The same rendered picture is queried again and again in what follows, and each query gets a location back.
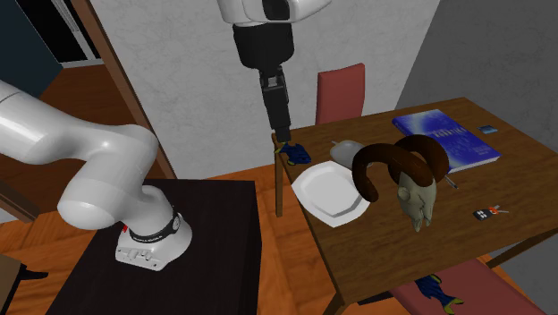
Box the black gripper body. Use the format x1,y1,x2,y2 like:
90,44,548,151
232,21,295,72

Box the grey rounded object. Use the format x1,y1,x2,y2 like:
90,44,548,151
329,139,367,170

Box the black key fob with keys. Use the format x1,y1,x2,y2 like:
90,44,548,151
472,204,511,222

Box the blue book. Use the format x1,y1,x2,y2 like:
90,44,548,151
391,108,503,175

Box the blue and yellow toy figure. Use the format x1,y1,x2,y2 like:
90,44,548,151
413,274,466,315
274,140,312,166

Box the ram skull with brown horns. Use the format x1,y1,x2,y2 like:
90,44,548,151
351,133,451,234

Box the red chair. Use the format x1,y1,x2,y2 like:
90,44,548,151
387,257,548,315
315,62,367,127

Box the brown wooden door frame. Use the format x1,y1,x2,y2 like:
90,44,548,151
69,0,178,181

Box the white plate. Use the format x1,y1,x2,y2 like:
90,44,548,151
290,159,371,229

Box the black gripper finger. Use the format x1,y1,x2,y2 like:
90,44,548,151
258,64,292,144

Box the black robot stand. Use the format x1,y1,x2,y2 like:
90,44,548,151
45,177,263,315

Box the brown wooden table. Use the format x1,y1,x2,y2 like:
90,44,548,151
271,97,558,315

